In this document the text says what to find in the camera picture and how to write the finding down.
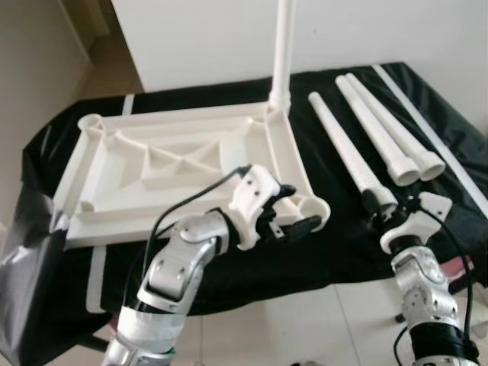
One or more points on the white plastic table top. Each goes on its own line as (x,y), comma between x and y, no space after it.
(114,191)

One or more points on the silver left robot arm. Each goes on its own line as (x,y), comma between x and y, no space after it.
(179,263)

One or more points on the black table cover sheet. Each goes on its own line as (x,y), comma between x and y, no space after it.
(328,259)

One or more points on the pink plastic object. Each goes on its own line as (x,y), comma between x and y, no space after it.
(457,274)

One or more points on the white tape strip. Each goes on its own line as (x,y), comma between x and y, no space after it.
(427,130)
(97,282)

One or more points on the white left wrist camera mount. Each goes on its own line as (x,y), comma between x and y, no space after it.
(252,198)

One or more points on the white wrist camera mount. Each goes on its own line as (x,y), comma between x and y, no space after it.
(252,198)
(431,206)

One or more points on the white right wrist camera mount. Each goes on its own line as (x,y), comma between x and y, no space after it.
(431,206)

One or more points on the black metal table frame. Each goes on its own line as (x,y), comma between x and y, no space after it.
(399,316)

